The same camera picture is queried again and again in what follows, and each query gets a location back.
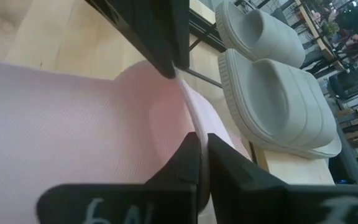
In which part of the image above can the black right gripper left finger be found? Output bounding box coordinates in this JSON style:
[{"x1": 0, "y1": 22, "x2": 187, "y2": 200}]
[{"x1": 35, "y1": 131, "x2": 203, "y2": 224}]

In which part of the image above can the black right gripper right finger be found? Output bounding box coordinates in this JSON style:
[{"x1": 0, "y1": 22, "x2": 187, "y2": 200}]
[{"x1": 208, "y1": 133, "x2": 358, "y2": 224}]

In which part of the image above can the pink rubber slide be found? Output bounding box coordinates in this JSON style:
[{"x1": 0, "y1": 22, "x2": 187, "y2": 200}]
[{"x1": 0, "y1": 58, "x2": 252, "y2": 224}]

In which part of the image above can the grey rubber slide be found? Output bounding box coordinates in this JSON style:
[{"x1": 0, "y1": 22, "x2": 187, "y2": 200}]
[
  {"x1": 214, "y1": 0, "x2": 307, "y2": 70},
  {"x1": 217, "y1": 48, "x2": 343, "y2": 160}
]

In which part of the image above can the wooden background desk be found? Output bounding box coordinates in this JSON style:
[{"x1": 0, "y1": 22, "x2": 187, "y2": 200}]
[{"x1": 293, "y1": 0, "x2": 346, "y2": 72}]

